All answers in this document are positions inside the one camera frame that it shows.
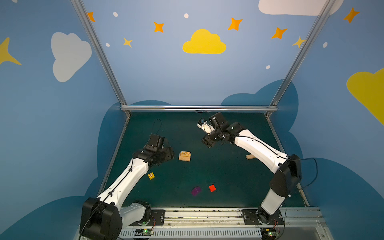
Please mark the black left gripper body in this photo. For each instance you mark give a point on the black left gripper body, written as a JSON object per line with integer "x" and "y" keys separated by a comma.
{"x": 165, "y": 153}

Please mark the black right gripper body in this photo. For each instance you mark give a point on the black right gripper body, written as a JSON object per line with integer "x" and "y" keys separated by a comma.
{"x": 208, "y": 140}

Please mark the printed wood block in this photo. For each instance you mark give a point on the printed wood block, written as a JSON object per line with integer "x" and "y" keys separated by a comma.
{"x": 185, "y": 154}

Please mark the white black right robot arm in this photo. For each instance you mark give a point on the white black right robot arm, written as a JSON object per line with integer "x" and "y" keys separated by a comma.
{"x": 286, "y": 169}

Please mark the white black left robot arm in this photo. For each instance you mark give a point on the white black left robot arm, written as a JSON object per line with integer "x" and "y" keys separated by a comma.
{"x": 104, "y": 217}

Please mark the purple block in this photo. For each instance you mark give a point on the purple block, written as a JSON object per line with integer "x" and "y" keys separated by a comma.
{"x": 195, "y": 191}

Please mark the yellow cube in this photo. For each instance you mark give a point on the yellow cube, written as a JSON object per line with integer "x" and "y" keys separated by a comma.
{"x": 151, "y": 176}

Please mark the red cube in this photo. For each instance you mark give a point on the red cube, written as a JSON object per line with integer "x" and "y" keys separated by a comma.
{"x": 212, "y": 188}

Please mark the left green circuit board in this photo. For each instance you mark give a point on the left green circuit board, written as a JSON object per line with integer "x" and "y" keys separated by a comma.
{"x": 143, "y": 232}

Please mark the green circuit board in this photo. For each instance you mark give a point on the green circuit board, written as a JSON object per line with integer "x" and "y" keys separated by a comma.
{"x": 269, "y": 234}
{"x": 143, "y": 232}

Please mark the right green circuit board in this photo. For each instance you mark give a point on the right green circuit board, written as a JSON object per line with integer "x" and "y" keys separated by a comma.
{"x": 269, "y": 234}

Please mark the aluminium back frame rail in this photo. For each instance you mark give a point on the aluminium back frame rail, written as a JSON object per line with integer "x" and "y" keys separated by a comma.
{"x": 199, "y": 108}

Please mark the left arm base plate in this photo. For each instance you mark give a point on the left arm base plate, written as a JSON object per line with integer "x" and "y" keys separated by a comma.
{"x": 153, "y": 217}

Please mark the aluminium right corner post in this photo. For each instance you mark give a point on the aluminium right corner post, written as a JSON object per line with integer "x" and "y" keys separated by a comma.
{"x": 311, "y": 37}

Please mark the aluminium corner post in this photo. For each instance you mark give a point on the aluminium corner post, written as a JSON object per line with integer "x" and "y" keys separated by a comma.
{"x": 311, "y": 37}
{"x": 88, "y": 26}

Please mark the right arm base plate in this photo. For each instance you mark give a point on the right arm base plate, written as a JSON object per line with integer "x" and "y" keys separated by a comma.
{"x": 252, "y": 216}

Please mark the aluminium front rail base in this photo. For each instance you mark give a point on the aluminium front rail base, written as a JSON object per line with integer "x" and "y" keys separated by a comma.
{"x": 184, "y": 223}

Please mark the aluminium left corner post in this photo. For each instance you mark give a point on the aluminium left corner post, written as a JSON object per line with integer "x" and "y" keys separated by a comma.
{"x": 88, "y": 26}

